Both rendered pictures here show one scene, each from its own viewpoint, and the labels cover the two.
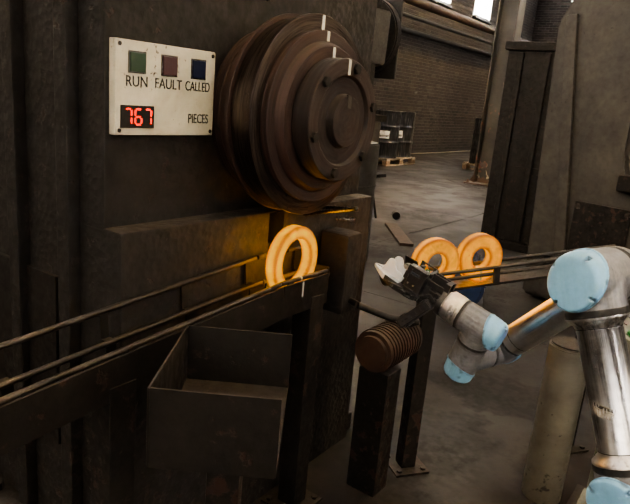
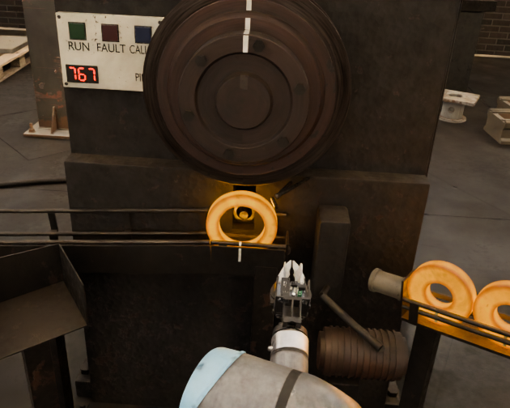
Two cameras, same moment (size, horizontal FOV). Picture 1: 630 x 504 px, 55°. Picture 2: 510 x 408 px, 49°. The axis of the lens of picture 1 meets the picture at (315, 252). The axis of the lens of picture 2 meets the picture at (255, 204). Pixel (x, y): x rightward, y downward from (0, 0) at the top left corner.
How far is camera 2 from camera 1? 136 cm
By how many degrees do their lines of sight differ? 54
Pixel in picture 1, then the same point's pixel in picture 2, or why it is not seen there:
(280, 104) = (169, 78)
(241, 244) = (195, 193)
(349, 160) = (261, 143)
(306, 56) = (199, 30)
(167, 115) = (112, 74)
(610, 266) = (215, 393)
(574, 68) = not seen: outside the picture
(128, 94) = (72, 56)
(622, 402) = not seen: outside the picture
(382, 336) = (326, 340)
